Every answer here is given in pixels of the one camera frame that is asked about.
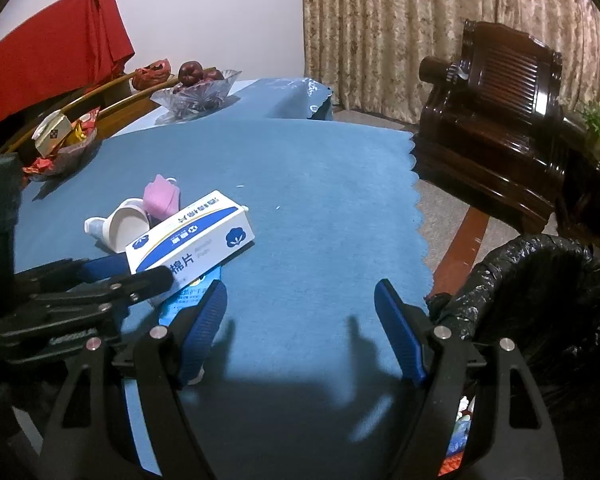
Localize white blue cotton box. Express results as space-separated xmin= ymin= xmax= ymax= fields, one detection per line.
xmin=125 ymin=190 xmax=254 ymax=307

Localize white blue paper cup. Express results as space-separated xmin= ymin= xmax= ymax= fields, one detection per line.
xmin=83 ymin=198 xmax=150 ymax=254

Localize orange foam fruit net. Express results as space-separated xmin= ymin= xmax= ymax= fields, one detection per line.
xmin=438 ymin=396 xmax=475 ymax=477

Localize black lined trash bin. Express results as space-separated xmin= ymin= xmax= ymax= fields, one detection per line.
xmin=427 ymin=234 xmax=600 ymax=479

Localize glass snack dish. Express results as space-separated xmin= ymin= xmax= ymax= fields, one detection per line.
xmin=23 ymin=128 xmax=102 ymax=181

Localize blue tablecloth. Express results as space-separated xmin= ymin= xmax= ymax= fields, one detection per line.
xmin=11 ymin=77 xmax=434 ymax=478

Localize small cream carton box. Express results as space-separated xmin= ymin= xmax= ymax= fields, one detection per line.
xmin=32 ymin=110 xmax=72 ymax=157

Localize red snack wrappers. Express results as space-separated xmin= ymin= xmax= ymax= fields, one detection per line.
xmin=28 ymin=106 xmax=100 ymax=167

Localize wooden sideboard cabinet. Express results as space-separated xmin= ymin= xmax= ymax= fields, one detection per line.
xmin=0 ymin=66 xmax=217 ymax=162

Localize glass fruit bowl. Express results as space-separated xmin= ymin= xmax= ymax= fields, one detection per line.
xmin=151 ymin=70 xmax=242 ymax=122

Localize dark wooden side table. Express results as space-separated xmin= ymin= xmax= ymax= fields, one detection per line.
xmin=555 ymin=113 xmax=600 ymax=247

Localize dark red apple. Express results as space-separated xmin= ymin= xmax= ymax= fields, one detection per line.
xmin=178 ymin=61 xmax=224 ymax=87

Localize red cloth cover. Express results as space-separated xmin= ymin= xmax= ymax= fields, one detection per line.
xmin=0 ymin=0 xmax=134 ymax=122

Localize dark wooden armchair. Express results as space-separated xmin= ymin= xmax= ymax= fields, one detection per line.
xmin=412 ymin=19 xmax=566 ymax=233

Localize patterned beige curtain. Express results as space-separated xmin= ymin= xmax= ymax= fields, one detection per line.
xmin=303 ymin=0 xmax=600 ymax=124

